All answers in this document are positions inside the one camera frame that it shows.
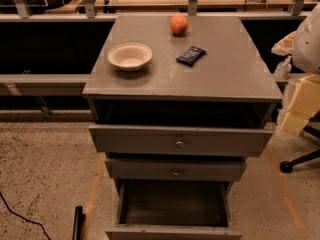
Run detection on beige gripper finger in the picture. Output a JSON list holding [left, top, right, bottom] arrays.
[[279, 74, 320, 135], [271, 31, 296, 56]]

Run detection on dark blue rxbar wrapper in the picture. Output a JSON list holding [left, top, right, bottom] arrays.
[[176, 46, 206, 67]]

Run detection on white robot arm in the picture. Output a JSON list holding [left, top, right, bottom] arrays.
[[271, 4, 320, 134]]

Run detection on grey wooden drawer cabinet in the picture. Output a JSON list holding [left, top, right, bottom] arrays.
[[82, 14, 284, 240]]

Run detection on grey top drawer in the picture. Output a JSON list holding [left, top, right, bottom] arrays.
[[89, 124, 273, 157]]

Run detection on grey open bottom drawer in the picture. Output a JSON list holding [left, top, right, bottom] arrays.
[[106, 180, 242, 240]]

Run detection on grey middle drawer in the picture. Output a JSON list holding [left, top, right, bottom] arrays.
[[106, 158, 247, 182]]

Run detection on clear sanitizer bottle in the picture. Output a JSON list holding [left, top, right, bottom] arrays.
[[273, 55, 292, 80]]

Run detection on black office chair base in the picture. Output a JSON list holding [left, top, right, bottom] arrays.
[[279, 125, 320, 173]]

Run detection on orange fruit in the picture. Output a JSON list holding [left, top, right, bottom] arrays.
[[170, 14, 188, 35]]

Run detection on white paper bowl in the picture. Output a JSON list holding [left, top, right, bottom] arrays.
[[107, 43, 153, 71]]

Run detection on black bar on floor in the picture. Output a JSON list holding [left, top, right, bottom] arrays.
[[72, 206, 83, 240]]

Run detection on grey metal railing frame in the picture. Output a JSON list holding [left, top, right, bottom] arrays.
[[0, 0, 320, 121]]

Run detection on black floor cable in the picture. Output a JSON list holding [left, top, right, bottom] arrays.
[[0, 191, 52, 240]]

